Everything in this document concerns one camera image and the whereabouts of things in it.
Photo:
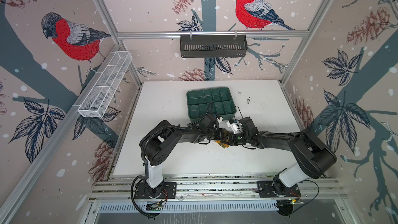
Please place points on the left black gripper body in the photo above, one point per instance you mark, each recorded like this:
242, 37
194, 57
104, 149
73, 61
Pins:
214, 134

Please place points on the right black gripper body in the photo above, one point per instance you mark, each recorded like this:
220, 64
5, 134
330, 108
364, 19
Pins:
238, 138

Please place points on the olive striped sock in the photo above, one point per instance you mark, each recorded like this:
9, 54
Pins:
223, 143

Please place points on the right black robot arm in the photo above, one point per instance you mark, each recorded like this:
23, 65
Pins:
312, 157

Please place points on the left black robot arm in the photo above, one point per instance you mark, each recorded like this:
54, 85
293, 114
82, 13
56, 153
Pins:
159, 143

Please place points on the green compartment tray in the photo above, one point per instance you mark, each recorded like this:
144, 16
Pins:
217, 101

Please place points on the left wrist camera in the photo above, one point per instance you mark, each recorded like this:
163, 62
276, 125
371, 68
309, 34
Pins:
212, 121

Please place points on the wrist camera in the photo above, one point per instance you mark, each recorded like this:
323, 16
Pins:
245, 125
212, 121

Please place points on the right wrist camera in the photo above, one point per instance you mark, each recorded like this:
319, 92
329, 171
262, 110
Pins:
245, 125

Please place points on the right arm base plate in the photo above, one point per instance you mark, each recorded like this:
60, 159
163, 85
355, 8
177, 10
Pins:
272, 189

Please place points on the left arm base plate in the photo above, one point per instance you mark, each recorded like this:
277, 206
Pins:
165, 190

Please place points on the black hanging wire basket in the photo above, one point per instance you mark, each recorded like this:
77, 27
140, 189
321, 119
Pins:
213, 46

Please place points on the horizontal aluminium frame bar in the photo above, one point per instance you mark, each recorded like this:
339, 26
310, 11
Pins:
172, 35

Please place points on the aluminium mounting rail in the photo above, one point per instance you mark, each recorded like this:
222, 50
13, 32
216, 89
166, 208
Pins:
201, 188

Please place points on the white mesh wall shelf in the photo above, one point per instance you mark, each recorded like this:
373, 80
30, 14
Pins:
101, 94

